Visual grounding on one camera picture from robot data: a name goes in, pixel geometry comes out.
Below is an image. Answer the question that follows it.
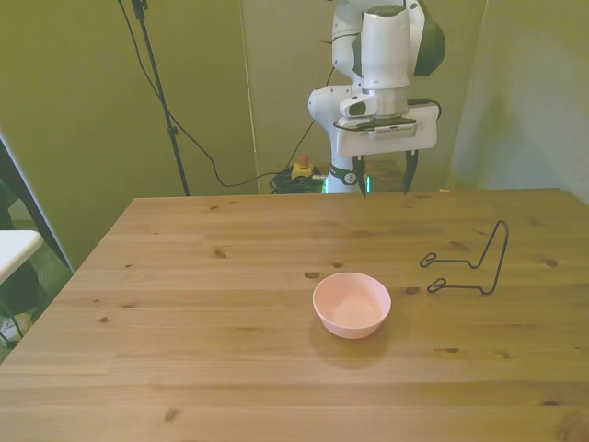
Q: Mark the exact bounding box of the black floor cable bundle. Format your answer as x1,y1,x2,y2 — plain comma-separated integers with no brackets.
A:
269,169,329,195

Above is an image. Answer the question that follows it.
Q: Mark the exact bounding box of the pink plastic bowl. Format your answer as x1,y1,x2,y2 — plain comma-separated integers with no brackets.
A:
312,272,393,341

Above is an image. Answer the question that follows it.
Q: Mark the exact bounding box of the black wire bowl stand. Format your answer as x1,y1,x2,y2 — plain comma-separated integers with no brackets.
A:
419,219,510,297

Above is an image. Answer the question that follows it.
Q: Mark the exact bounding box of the black tripod cable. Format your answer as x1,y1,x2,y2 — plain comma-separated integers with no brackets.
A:
118,0,295,189

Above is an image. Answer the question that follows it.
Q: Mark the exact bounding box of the white side table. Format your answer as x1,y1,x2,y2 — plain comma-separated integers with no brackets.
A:
0,229,43,285

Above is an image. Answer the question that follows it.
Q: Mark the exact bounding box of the black tripod pole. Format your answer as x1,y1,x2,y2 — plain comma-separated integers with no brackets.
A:
117,0,191,197

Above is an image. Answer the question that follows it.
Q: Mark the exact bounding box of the yellow emergency stop button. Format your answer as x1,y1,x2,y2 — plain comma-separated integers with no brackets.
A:
292,155,318,182

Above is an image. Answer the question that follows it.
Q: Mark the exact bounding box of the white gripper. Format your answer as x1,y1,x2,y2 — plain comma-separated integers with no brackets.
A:
334,102,439,201

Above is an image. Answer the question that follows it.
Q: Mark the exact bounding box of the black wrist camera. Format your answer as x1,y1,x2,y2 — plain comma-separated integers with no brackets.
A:
338,116,421,139

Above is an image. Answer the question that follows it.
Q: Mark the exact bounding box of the dark diagonal panel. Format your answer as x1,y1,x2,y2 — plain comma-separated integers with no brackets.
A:
0,122,75,273

